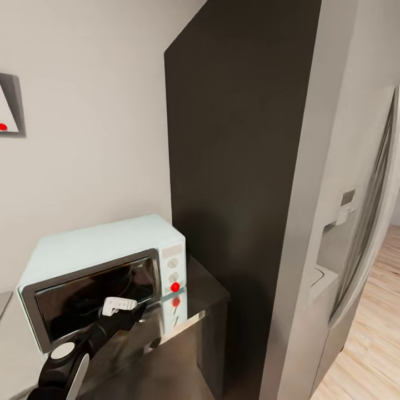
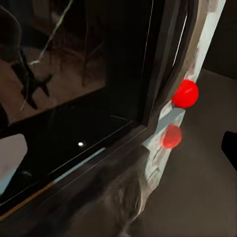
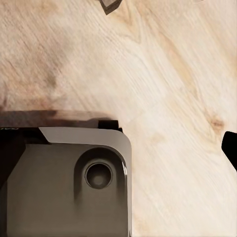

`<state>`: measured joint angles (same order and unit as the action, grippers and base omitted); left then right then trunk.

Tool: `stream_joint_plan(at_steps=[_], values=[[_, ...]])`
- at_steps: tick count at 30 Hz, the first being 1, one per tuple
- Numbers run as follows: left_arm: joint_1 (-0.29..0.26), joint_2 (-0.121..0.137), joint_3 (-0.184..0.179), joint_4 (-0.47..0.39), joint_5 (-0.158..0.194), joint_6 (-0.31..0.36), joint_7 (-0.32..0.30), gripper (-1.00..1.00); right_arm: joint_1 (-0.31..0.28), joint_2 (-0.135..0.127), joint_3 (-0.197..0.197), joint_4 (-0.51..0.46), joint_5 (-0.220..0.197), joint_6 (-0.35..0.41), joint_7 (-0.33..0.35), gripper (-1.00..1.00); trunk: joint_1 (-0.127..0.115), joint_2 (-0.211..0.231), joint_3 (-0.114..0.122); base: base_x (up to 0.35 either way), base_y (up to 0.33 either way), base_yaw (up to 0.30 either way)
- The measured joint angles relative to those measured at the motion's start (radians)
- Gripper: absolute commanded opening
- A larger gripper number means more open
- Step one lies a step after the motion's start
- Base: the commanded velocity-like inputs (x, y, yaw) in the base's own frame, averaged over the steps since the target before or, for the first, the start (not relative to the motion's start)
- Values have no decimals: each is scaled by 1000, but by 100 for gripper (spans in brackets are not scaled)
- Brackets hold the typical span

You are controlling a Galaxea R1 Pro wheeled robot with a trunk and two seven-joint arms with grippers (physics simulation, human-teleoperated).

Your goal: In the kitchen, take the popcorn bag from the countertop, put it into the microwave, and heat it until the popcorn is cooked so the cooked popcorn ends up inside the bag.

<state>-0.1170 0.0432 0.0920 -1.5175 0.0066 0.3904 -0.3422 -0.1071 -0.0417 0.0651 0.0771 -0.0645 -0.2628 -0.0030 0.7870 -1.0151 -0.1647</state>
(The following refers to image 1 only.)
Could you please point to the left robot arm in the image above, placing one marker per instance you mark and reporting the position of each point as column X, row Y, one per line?
column 66, row 366

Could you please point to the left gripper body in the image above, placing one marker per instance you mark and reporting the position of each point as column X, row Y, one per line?
column 122, row 320

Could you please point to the microwave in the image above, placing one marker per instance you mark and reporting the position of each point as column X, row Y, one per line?
column 69, row 275

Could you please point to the fridge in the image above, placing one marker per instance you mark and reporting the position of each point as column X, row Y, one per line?
column 283, row 120

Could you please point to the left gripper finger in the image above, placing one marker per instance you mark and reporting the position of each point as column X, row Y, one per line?
column 137, row 315

